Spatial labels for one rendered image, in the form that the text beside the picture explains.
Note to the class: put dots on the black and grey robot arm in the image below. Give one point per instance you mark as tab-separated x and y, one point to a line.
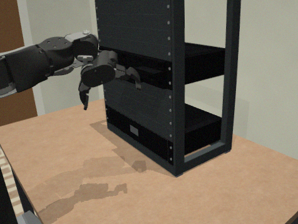
25	67

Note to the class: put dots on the black storage rack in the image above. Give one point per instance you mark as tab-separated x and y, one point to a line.
150	35

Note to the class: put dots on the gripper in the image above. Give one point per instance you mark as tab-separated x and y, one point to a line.
101	71

